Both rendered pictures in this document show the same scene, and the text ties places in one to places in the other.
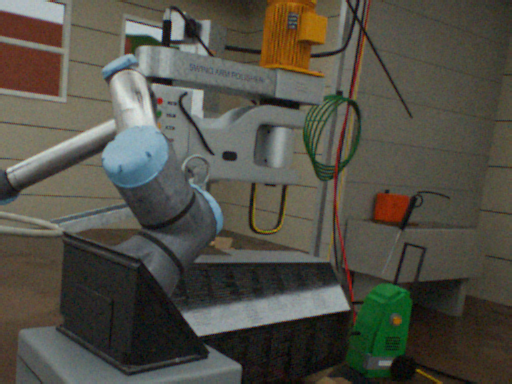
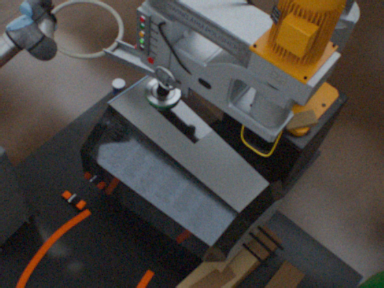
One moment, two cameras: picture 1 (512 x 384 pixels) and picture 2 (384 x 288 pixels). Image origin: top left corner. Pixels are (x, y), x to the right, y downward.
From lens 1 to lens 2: 3.02 m
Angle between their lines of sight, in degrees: 68
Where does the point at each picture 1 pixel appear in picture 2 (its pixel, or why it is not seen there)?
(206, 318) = (115, 163)
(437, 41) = not seen: outside the picture
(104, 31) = not seen: outside the picture
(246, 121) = (221, 69)
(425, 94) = not seen: outside the picture
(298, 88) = (273, 77)
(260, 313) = (147, 190)
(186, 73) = (165, 9)
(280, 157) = (256, 114)
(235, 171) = (209, 96)
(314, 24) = (288, 34)
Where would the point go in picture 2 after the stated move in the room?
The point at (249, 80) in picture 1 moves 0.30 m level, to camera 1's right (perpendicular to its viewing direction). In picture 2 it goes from (223, 42) to (250, 93)
